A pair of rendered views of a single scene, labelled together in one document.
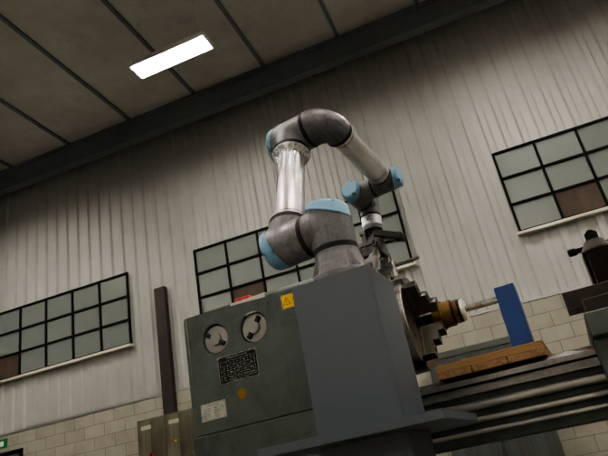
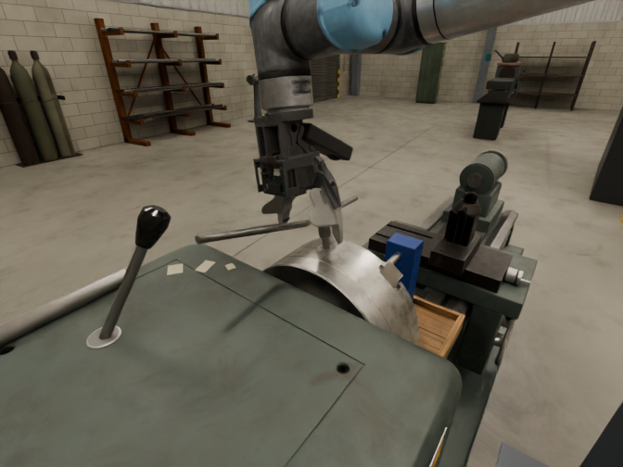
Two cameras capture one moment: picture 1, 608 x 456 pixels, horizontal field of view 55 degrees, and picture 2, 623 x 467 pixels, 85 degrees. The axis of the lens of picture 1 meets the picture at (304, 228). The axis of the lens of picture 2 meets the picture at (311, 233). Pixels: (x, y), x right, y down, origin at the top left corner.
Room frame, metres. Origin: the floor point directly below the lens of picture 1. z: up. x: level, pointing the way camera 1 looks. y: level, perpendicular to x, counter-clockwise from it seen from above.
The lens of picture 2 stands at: (1.83, 0.25, 1.55)
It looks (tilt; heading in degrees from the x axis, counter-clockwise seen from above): 28 degrees down; 285
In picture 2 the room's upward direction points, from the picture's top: straight up
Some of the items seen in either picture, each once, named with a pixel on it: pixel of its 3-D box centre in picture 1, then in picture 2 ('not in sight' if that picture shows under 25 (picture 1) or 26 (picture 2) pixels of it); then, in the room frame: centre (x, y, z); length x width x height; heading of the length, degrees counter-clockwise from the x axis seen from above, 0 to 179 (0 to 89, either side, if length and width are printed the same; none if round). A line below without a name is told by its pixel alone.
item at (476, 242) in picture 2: (603, 294); (455, 248); (1.63, -0.78, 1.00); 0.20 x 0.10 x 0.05; 68
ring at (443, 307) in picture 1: (447, 314); not in sight; (1.87, -0.40, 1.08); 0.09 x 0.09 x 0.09; 68
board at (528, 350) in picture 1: (498, 365); (381, 322); (1.83, -0.50, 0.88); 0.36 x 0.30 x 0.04; 158
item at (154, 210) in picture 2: not in sight; (153, 227); (2.08, -0.03, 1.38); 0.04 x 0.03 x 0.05; 68
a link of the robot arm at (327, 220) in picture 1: (328, 226); not in sight; (1.41, -0.06, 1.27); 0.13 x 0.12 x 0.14; 61
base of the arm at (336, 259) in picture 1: (339, 266); not in sight; (1.41, -0.07, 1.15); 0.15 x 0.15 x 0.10
